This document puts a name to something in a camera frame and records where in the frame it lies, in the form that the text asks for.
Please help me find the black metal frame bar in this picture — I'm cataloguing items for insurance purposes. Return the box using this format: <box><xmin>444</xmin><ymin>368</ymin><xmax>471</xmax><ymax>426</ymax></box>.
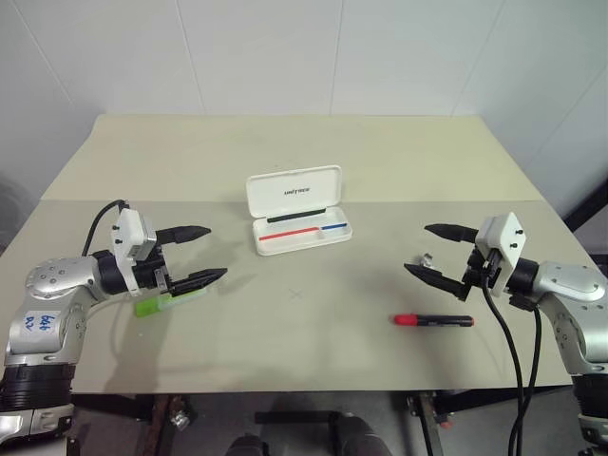
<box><xmin>561</xmin><ymin>177</ymin><xmax>608</xmax><ymax>235</ymax></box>

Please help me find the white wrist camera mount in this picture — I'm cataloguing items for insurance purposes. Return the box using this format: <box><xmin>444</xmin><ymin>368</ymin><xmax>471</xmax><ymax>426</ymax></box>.
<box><xmin>474</xmin><ymin>211</ymin><xmax>530</xmax><ymax>298</ymax></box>
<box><xmin>109</xmin><ymin>207</ymin><xmax>158</xmax><ymax>294</ymax></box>

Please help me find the green highlighter pen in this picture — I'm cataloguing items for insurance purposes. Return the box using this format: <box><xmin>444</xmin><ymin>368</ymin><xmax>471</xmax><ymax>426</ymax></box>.
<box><xmin>134</xmin><ymin>288</ymin><xmax>211</xmax><ymax>319</ymax></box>

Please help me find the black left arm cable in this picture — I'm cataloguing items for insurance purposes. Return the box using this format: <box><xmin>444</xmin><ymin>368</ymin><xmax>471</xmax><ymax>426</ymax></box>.
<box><xmin>82</xmin><ymin>199</ymin><xmax>130</xmax><ymax>257</ymax></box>

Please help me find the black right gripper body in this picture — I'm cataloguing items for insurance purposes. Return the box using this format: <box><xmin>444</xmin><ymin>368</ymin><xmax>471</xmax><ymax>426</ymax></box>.
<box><xmin>461</xmin><ymin>247</ymin><xmax>504</xmax><ymax>297</ymax></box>

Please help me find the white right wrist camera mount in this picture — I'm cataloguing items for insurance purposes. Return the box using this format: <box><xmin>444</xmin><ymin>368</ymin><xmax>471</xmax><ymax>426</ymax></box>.
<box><xmin>474</xmin><ymin>211</ymin><xmax>530</xmax><ymax>298</ymax></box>

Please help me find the rusty brown rod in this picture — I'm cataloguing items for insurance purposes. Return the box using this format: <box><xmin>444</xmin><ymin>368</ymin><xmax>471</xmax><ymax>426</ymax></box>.
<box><xmin>150</xmin><ymin>394</ymin><xmax>192</xmax><ymax>431</ymax></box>

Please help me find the silver metal clamp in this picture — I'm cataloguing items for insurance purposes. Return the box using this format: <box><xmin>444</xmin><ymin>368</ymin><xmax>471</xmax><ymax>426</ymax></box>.
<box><xmin>167</xmin><ymin>409</ymin><xmax>192</xmax><ymax>432</ymax></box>

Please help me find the black clamp with orange tips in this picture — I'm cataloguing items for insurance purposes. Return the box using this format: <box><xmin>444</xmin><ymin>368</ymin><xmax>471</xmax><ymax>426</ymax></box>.
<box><xmin>405</xmin><ymin>390</ymin><xmax>453</xmax><ymax>456</ymax></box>

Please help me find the black pen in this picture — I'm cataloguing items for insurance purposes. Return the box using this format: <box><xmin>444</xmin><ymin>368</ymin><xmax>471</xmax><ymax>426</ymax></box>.
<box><xmin>266</xmin><ymin>206</ymin><xmax>328</xmax><ymax>225</ymax></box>

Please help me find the white pen case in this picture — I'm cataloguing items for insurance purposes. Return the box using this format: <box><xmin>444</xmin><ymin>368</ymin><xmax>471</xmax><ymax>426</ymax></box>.
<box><xmin>245</xmin><ymin>163</ymin><xmax>355</xmax><ymax>258</ymax></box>

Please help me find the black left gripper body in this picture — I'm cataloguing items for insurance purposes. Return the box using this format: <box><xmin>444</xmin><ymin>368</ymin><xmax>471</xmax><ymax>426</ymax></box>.
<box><xmin>131</xmin><ymin>245</ymin><xmax>174</xmax><ymax>293</ymax></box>

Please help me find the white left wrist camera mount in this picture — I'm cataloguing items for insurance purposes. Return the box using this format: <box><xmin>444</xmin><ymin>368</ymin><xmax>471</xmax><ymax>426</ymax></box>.
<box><xmin>109</xmin><ymin>207</ymin><xmax>158</xmax><ymax>294</ymax></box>

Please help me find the dark grey rounded object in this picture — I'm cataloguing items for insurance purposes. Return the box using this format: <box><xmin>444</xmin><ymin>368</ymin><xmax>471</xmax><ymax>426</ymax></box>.
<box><xmin>0</xmin><ymin>177</ymin><xmax>35</xmax><ymax>254</ymax></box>

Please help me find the black marker with red cap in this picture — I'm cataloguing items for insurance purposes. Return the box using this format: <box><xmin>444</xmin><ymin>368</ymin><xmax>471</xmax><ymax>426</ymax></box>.
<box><xmin>391</xmin><ymin>313</ymin><xmax>477</xmax><ymax>330</ymax></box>

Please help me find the red pen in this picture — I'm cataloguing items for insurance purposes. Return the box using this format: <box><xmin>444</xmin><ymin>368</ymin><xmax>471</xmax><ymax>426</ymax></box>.
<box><xmin>258</xmin><ymin>226</ymin><xmax>321</xmax><ymax>240</ymax></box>

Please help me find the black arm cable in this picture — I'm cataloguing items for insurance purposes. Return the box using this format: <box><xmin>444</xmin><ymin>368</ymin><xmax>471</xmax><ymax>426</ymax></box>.
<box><xmin>479</xmin><ymin>263</ymin><xmax>544</xmax><ymax>456</ymax></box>
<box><xmin>82</xmin><ymin>199</ymin><xmax>130</xmax><ymax>257</ymax></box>

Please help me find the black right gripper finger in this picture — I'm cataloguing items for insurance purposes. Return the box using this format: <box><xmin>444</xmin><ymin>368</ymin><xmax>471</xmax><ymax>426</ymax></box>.
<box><xmin>423</xmin><ymin>221</ymin><xmax>481</xmax><ymax>243</ymax></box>
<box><xmin>403</xmin><ymin>263</ymin><xmax>470</xmax><ymax>302</ymax></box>

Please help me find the black table frame bar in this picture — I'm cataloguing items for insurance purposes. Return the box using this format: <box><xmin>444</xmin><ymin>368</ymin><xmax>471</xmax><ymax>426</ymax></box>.
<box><xmin>255</xmin><ymin>409</ymin><xmax>334</xmax><ymax>426</ymax></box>
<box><xmin>435</xmin><ymin>388</ymin><xmax>577</xmax><ymax>415</ymax></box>
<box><xmin>70</xmin><ymin>393</ymin><xmax>159</xmax><ymax>422</ymax></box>

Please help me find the dark rounded shape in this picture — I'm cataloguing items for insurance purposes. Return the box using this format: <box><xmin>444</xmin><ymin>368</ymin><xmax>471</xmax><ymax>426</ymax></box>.
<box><xmin>226</xmin><ymin>433</ymin><xmax>273</xmax><ymax>456</ymax></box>
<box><xmin>331</xmin><ymin>411</ymin><xmax>396</xmax><ymax>456</ymax></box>

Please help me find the white handwritten label sticker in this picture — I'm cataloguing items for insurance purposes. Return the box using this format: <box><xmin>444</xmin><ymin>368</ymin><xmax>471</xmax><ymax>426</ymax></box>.
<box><xmin>9</xmin><ymin>310</ymin><xmax>66</xmax><ymax>355</ymax></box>

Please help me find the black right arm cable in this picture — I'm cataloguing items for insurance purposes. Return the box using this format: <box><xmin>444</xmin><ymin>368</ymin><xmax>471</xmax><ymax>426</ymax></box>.
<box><xmin>479</xmin><ymin>263</ymin><xmax>544</xmax><ymax>456</ymax></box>

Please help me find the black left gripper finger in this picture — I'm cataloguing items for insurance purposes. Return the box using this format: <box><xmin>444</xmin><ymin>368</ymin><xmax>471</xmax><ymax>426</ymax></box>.
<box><xmin>168</xmin><ymin>267</ymin><xmax>229</xmax><ymax>296</ymax></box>
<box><xmin>156</xmin><ymin>224</ymin><xmax>213</xmax><ymax>246</ymax></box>

